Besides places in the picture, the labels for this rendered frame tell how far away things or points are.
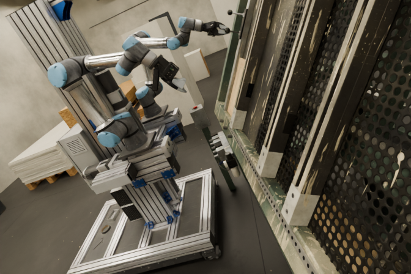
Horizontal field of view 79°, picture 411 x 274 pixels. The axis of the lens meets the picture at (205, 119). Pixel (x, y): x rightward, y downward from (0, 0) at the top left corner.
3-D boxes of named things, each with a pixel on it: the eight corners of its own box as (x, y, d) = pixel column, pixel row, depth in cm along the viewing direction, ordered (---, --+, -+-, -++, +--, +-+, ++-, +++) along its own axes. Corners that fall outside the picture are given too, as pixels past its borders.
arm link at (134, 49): (125, 45, 121) (133, 32, 116) (144, 60, 124) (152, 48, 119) (117, 51, 114) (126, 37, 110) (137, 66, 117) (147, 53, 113)
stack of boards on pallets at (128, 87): (127, 93, 922) (121, 83, 905) (152, 84, 902) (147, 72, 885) (99, 123, 699) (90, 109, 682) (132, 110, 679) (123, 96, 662)
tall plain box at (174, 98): (177, 111, 525) (137, 29, 458) (203, 101, 514) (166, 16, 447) (170, 131, 444) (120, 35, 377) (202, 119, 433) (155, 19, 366)
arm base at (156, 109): (143, 120, 205) (137, 109, 201) (148, 112, 218) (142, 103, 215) (159, 114, 202) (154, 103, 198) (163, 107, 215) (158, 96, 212)
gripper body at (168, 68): (178, 73, 117) (158, 55, 114) (167, 86, 120) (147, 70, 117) (180, 68, 124) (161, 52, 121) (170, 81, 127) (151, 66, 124)
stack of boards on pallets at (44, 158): (90, 129, 682) (76, 109, 657) (122, 116, 662) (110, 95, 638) (29, 191, 459) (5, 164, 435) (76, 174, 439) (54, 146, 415)
